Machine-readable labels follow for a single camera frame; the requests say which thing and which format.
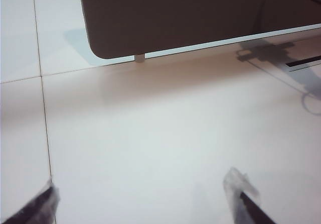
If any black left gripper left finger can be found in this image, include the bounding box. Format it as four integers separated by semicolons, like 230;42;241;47
0;178;61;224

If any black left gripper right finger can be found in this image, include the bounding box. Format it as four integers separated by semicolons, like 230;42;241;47
223;167;279;224

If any grey divider panel with hook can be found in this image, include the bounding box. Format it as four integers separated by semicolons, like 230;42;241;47
77;0;321;60

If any table cable slot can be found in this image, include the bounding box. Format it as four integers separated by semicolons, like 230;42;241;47
285;57;321;73

